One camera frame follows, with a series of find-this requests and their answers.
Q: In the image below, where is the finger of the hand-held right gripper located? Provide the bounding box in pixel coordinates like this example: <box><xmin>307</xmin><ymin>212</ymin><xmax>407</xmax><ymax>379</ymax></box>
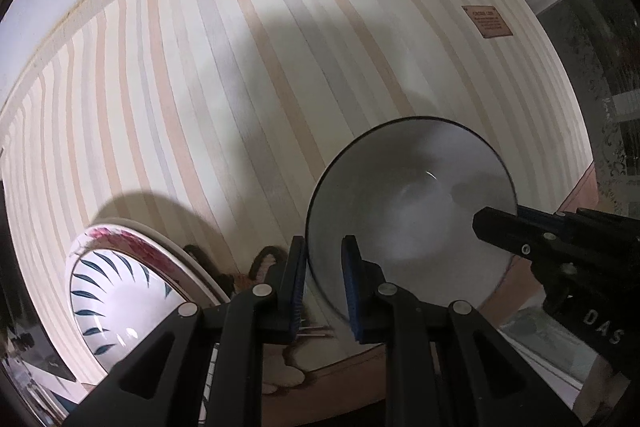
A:
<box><xmin>472</xmin><ymin>206</ymin><xmax>562</xmax><ymax>266</ymax></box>
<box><xmin>517</xmin><ymin>204</ymin><xmax>640</xmax><ymax>241</ymax></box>

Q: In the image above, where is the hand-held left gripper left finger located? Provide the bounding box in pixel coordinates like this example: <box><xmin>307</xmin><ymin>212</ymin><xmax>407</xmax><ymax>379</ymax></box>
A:
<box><xmin>65</xmin><ymin>235</ymin><xmax>307</xmax><ymax>427</ymax></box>

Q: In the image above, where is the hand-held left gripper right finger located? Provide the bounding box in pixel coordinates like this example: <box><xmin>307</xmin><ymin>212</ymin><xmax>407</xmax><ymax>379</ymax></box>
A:
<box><xmin>341</xmin><ymin>235</ymin><xmax>576</xmax><ymax>427</ymax></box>

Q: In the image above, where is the white bowl with dark rim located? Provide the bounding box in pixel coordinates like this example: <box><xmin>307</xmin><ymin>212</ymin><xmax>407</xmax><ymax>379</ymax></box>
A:
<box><xmin>306</xmin><ymin>117</ymin><xmax>518</xmax><ymax>328</ymax></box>

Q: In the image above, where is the white plate with blue leaves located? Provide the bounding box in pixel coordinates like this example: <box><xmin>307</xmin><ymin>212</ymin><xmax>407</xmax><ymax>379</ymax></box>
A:
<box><xmin>69</xmin><ymin>246</ymin><xmax>203</xmax><ymax>375</ymax></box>

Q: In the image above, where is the white plate with pink flowers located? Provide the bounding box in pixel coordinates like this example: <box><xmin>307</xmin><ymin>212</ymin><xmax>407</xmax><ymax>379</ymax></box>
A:
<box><xmin>65</xmin><ymin>221</ymin><xmax>226</xmax><ymax>308</ymax></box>

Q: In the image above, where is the frosted glass door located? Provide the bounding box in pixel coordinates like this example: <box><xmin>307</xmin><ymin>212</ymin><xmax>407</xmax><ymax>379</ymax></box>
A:
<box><xmin>510</xmin><ymin>0</ymin><xmax>640</xmax><ymax>218</ymax></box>

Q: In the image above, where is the striped cat print mat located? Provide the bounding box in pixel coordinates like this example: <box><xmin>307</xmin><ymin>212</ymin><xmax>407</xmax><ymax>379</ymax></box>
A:
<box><xmin>0</xmin><ymin>0</ymin><xmax>601</xmax><ymax>413</ymax></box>

